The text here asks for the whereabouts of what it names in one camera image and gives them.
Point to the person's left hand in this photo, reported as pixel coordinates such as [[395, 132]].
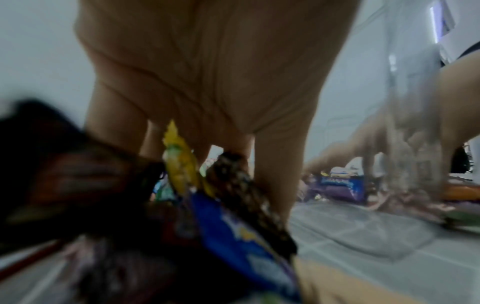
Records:
[[217, 65]]

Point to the person's right hand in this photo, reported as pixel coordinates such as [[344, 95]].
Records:
[[461, 101]]

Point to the small transparent plastic jar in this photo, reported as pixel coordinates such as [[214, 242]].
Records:
[[412, 77]]

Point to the yellow candy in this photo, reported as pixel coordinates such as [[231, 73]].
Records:
[[180, 163]]

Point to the pile of colourful candies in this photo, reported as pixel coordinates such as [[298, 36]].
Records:
[[97, 237]]

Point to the black marker-tagged right wristband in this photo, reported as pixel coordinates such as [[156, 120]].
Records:
[[471, 48]]

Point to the white metal frame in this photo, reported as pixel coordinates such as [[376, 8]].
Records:
[[463, 27]]

